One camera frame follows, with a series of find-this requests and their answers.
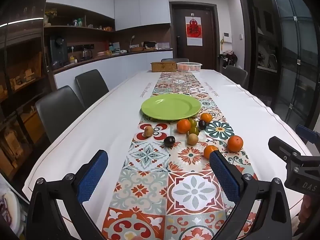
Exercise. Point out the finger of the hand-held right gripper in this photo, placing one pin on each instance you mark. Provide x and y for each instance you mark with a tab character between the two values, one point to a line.
306	132
280	146

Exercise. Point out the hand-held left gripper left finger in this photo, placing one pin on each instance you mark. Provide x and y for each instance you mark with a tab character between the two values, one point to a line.
92	177

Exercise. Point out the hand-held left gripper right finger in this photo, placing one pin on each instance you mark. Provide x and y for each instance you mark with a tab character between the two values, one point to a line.
225	177

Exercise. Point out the small orange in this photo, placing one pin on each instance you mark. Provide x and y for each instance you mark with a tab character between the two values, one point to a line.
208	152
206	117

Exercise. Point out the large orange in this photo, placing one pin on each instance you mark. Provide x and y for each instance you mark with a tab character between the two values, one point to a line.
183	126
235	143

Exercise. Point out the beige longan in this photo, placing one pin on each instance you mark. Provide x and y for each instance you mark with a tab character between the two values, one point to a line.
148	131
192	139

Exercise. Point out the green tomato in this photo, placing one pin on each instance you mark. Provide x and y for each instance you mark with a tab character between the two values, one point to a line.
193	131
193	122

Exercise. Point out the dark plum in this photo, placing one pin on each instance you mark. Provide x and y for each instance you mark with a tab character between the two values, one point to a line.
169	141
202	124

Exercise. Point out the green plate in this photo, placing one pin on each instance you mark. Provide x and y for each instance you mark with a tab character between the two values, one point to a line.
171	106

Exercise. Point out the person's right hand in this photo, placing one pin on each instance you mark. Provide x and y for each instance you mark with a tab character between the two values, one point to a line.
305	207

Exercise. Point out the patterned table runner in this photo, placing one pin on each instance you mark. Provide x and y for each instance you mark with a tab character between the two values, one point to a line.
192	190

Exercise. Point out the grey dining chair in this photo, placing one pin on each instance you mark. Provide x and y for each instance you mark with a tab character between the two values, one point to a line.
172	59
58	110
235	75
91	87

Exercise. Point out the sliding glass door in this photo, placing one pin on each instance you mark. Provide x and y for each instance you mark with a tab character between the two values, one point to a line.
292	55

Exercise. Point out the kitchen faucet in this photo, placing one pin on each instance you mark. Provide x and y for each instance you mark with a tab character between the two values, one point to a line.
272	60

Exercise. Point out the white plastic bag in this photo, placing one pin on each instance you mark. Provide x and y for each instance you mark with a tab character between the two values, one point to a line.
8	205

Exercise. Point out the pile of clothes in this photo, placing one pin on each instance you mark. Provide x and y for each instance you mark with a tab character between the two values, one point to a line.
228	56

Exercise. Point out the clear glass dish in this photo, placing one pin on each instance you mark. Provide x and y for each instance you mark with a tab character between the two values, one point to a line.
178	81

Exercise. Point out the white counter cabinet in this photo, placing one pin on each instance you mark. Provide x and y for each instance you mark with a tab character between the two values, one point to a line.
112	66

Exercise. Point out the white plastic basket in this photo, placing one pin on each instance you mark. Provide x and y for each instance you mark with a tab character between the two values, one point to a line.
189	66

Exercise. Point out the yellow bottle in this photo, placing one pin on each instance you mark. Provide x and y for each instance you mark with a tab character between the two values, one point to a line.
72	59

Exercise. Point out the glass display cabinet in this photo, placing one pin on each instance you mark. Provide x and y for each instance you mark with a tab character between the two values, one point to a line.
22	80

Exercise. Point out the white intercom panel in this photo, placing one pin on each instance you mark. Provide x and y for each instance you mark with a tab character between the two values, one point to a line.
227	37

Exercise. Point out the glass kettle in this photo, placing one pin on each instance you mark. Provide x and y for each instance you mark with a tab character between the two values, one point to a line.
86	54

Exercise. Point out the woven wicker box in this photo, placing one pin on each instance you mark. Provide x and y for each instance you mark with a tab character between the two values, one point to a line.
163	66

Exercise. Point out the dark wooden door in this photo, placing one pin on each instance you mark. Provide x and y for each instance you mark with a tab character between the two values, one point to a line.
180	55

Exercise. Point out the black water dispenser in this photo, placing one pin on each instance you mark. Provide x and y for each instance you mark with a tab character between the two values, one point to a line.
58	48

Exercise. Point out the woven counter basket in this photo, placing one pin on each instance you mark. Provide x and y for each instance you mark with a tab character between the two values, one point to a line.
136	48

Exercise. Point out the black bag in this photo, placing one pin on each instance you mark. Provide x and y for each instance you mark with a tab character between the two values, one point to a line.
149	45

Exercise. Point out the yellow flower bunch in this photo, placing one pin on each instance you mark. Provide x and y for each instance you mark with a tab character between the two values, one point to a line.
50	13

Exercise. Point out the red wall calendar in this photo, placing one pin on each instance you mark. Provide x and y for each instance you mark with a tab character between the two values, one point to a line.
193	31

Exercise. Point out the white wall cabinet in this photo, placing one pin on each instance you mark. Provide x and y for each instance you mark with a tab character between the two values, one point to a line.
140	5

